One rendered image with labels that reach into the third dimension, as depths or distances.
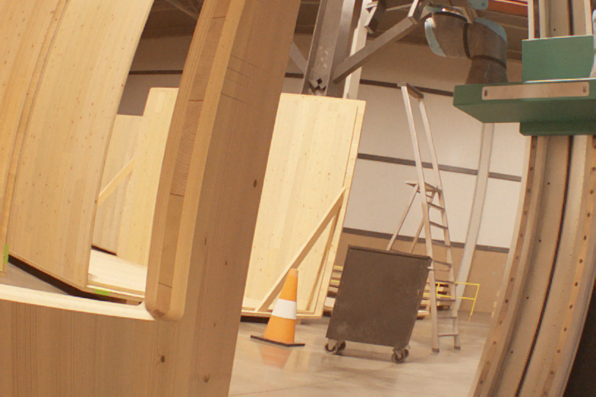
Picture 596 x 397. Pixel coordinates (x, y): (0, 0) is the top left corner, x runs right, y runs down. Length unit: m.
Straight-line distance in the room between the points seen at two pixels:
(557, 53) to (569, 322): 0.77
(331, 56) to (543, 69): 8.86
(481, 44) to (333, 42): 8.87
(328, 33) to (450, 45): 8.90
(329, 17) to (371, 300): 6.18
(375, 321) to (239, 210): 4.56
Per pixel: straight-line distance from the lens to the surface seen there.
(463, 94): 1.79
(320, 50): 10.68
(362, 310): 5.59
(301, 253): 8.22
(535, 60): 1.86
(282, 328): 5.81
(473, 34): 1.85
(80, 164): 5.19
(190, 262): 0.99
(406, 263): 5.55
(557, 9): 1.99
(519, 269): 1.77
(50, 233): 5.37
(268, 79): 1.09
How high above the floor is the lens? 0.70
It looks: 8 degrees up
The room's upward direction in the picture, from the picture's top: 12 degrees clockwise
